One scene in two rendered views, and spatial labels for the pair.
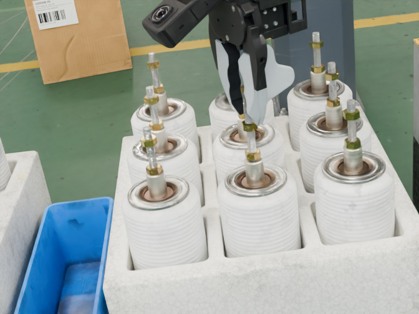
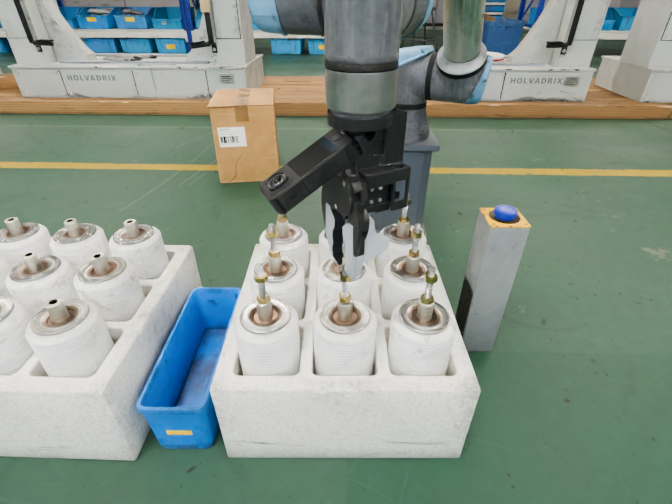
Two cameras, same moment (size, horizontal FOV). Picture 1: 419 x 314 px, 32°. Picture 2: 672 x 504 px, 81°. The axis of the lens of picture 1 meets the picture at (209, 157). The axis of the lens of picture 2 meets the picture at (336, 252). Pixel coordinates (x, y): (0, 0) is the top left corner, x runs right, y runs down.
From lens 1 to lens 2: 0.32 m
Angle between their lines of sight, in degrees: 5
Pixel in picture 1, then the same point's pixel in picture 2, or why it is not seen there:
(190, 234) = (286, 353)
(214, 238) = (306, 353)
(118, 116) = (264, 214)
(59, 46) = (232, 159)
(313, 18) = not seen: hidden behind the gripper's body
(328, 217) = (398, 352)
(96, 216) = (229, 300)
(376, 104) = (434, 231)
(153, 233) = (256, 351)
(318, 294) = (381, 411)
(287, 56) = not seen: hidden behind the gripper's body
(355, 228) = (418, 366)
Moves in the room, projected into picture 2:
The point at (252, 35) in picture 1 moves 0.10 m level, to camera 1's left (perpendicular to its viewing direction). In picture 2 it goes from (358, 211) to (268, 212)
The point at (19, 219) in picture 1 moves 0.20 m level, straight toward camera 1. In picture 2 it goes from (166, 303) to (164, 385)
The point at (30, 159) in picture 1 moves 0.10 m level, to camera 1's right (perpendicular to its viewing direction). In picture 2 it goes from (185, 253) to (231, 252)
